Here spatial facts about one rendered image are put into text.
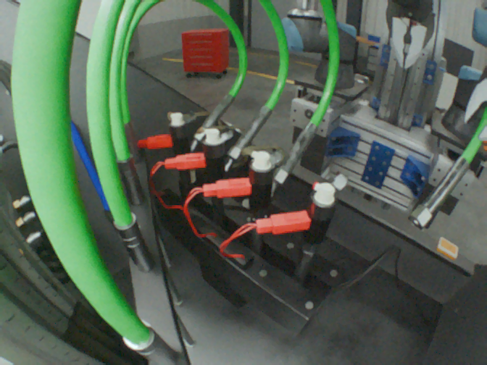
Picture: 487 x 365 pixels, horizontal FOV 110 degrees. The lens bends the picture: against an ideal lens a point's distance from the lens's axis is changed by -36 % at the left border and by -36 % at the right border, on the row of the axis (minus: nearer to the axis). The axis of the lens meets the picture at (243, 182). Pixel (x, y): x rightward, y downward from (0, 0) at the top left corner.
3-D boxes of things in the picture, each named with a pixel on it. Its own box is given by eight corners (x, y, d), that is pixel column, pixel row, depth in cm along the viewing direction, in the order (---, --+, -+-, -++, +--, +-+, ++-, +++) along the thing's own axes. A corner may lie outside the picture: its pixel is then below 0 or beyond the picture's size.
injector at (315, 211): (311, 284, 39) (350, 186, 26) (294, 305, 37) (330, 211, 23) (298, 275, 41) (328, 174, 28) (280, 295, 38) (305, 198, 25)
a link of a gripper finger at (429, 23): (431, 51, 30) (437, 6, 25) (430, 52, 30) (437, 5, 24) (406, 43, 33) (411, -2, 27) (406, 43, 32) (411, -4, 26)
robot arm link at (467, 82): (453, 94, 63) (461, 59, 54) (483, 111, 55) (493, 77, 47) (451, 100, 56) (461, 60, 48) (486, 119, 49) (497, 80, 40)
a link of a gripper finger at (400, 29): (406, 66, 38) (414, 22, 33) (402, 68, 35) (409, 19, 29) (393, 61, 40) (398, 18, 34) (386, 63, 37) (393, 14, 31)
